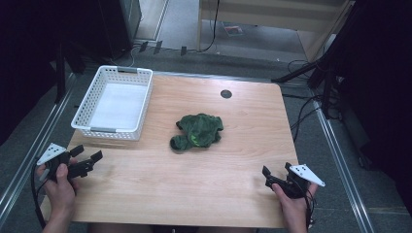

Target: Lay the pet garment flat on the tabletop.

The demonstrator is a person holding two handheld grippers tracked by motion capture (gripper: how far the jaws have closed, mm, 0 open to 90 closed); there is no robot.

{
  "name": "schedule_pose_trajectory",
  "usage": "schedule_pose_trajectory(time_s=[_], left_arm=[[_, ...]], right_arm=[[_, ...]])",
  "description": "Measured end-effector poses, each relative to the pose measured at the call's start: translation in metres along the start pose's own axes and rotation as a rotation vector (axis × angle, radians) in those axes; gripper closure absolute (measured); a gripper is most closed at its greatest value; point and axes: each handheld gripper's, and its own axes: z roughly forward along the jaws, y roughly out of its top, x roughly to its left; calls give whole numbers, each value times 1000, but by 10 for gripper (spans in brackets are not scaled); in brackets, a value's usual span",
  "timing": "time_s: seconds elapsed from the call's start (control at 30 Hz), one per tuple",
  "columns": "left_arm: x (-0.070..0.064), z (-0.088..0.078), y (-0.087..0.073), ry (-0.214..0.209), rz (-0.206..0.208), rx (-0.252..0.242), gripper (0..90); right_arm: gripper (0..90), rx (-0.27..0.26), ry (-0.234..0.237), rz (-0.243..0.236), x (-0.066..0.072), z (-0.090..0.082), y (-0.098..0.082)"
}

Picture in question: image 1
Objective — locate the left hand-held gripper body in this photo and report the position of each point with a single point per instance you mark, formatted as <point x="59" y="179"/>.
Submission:
<point x="57" y="159"/>

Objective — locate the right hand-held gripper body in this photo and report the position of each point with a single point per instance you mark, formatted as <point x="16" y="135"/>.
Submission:
<point x="299" y="181"/>

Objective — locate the person's right hand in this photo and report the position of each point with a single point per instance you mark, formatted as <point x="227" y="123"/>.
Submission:
<point x="294" y="208"/>

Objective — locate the person's left hand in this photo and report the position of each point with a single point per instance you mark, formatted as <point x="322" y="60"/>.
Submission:
<point x="61" y="191"/>

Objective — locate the white perforated plastic basket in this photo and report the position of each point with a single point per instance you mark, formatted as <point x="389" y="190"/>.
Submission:
<point x="116" y="105"/>

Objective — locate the black upright stand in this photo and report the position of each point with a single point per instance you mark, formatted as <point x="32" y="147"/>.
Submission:
<point x="60" y="74"/>

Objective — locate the green crumpled cloth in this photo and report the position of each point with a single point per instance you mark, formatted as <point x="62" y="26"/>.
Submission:
<point x="198" y="131"/>

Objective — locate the dark round table grommet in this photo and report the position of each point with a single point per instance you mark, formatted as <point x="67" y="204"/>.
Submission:
<point x="226" y="94"/>

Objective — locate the black slanted stand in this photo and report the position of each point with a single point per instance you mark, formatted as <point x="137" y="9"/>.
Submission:
<point x="301" y="72"/>

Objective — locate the black cabinet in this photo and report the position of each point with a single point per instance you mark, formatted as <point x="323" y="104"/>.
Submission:
<point x="120" y="26"/>

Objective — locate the red printed paper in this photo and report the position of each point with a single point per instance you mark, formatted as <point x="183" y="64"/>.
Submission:
<point x="233" y="30"/>

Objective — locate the light wooden furniture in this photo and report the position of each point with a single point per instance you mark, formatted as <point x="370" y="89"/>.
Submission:
<point x="275" y="16"/>

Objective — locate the metal floor rail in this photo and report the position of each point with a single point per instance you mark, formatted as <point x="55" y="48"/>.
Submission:
<point x="343" y="168"/>
<point x="32" y="152"/>

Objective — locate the small black floor bracket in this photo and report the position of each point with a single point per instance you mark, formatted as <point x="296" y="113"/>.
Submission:
<point x="158" y="47"/>
<point x="143" y="46"/>
<point x="183" y="50"/>

